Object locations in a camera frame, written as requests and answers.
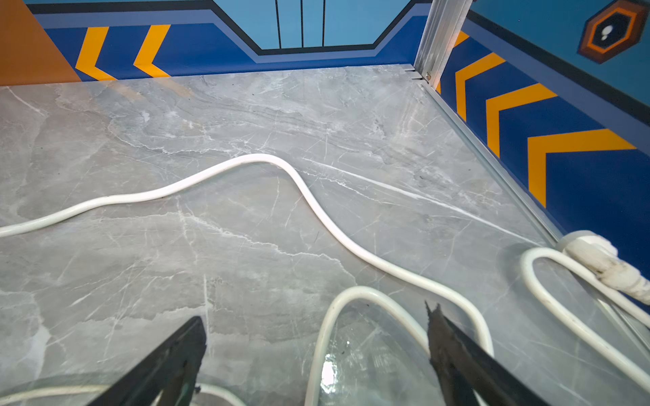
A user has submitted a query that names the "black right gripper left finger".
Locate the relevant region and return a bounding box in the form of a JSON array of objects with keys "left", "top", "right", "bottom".
[{"left": 90, "top": 316, "right": 207, "bottom": 406}]

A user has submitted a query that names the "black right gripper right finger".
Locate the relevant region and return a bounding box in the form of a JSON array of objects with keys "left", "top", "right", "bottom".
[{"left": 427, "top": 306, "right": 547, "bottom": 406}]

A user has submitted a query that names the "white power strip cord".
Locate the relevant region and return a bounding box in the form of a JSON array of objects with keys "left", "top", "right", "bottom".
[{"left": 0, "top": 153, "right": 650, "bottom": 406}]

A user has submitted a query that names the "white wall plug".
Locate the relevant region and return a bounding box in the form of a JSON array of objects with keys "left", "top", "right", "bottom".
[{"left": 555, "top": 230, "right": 649, "bottom": 306}]

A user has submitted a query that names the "aluminium corner post right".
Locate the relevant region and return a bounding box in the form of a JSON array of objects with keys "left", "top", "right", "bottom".
[{"left": 414, "top": 0, "right": 473, "bottom": 87}]

